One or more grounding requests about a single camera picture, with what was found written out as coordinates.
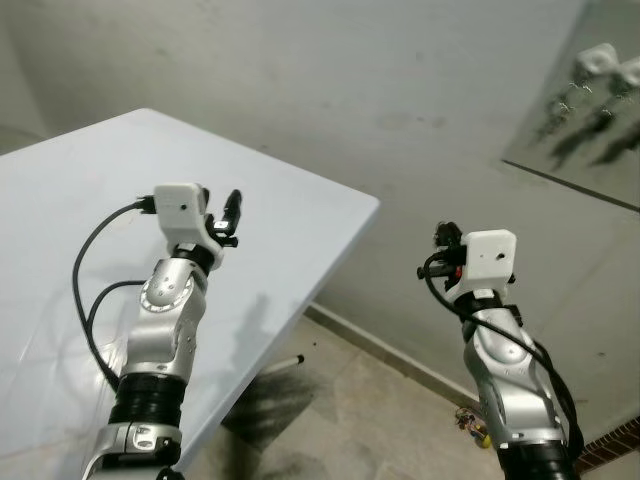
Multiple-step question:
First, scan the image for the white plastic table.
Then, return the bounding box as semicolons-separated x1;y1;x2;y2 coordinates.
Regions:
0;108;382;480

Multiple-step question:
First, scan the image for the white table leg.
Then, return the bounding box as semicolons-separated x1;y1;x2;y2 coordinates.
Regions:
255;353;307;377

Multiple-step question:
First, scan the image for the silver key bunch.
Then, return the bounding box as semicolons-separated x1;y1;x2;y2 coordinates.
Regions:
545;84;591;137

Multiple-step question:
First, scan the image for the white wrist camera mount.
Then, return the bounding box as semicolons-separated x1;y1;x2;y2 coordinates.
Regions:
152;183;239;264
461;229;519;298

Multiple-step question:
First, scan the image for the short black left arm cable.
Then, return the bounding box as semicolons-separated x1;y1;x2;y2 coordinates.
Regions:
85;279;148;373

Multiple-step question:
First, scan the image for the small colourful floor object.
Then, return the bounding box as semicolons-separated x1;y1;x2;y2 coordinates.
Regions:
454;404;492;447

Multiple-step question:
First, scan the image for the white wall hook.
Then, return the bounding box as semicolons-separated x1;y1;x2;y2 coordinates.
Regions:
575;44;619;83
615;56;640;93

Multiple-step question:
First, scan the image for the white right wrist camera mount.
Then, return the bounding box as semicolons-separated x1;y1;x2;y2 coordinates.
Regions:
461;229;519;298

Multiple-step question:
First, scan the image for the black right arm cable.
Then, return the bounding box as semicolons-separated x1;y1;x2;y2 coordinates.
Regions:
419;255;586;461

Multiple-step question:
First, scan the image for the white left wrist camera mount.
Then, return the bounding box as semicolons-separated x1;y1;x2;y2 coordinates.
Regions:
152;183;239;264

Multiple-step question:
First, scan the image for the long black left arm cable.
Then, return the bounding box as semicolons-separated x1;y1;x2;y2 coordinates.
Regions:
72;198;156;386

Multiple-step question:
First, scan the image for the red brick edge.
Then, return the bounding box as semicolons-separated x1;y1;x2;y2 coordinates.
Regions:
577;417;640;474

